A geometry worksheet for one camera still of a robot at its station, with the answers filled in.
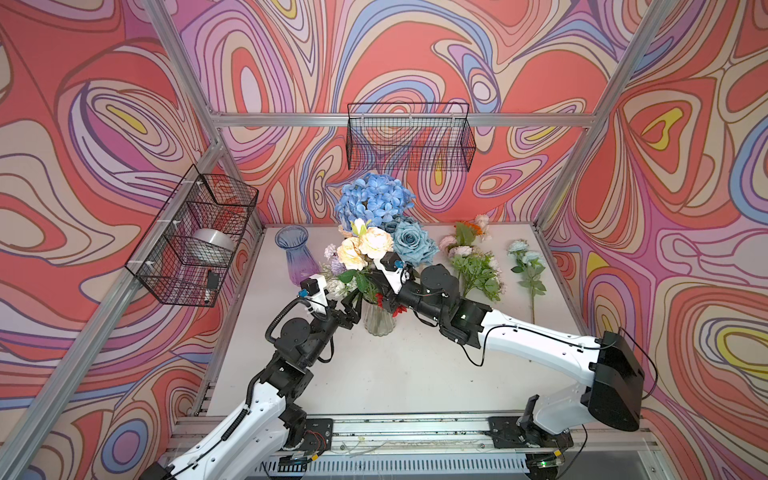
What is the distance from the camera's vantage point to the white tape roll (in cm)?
70

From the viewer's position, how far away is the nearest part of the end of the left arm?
551 mm

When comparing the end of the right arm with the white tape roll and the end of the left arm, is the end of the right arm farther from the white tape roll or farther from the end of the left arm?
the white tape roll

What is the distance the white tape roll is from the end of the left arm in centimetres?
29
